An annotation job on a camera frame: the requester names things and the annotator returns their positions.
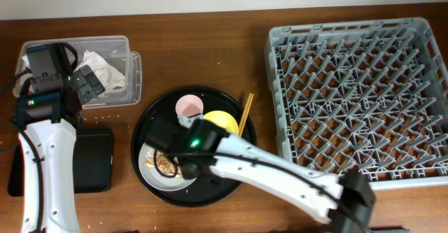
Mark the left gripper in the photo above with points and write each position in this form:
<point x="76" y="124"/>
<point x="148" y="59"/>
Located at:
<point x="87" y="80"/>

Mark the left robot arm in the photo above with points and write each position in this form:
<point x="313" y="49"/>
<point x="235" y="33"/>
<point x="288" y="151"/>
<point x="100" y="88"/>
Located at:
<point x="46" y="115"/>

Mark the grey dishwasher rack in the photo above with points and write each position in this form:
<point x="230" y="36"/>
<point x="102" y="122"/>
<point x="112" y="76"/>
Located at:
<point x="369" y="96"/>

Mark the clear plastic bin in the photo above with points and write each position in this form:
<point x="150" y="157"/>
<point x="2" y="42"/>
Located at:
<point x="115" y="50"/>

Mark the yellow bowl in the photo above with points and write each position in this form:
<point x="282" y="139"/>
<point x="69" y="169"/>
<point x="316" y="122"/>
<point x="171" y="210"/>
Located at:
<point x="223" y="120"/>

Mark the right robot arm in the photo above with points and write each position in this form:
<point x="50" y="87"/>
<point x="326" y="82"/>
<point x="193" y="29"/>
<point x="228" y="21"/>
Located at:
<point x="196" y="147"/>

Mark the round black serving tray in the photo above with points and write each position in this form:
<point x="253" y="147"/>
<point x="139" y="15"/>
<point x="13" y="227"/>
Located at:
<point x="205" y="190"/>

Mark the black rectangular tray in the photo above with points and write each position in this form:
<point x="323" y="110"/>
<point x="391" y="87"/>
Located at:
<point x="92" y="162"/>

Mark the grey plate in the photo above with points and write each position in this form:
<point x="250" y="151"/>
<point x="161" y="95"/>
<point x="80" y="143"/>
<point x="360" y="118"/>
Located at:
<point x="153" y="178"/>

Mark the white napkin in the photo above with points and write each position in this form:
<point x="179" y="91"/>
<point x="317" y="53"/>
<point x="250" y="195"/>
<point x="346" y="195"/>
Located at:
<point x="108" y="75"/>

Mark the pink cup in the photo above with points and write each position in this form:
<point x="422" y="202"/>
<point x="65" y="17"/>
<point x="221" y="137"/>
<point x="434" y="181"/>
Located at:
<point x="189" y="105"/>

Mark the food scraps with rice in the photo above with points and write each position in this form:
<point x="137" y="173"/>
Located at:
<point x="165" y="166"/>

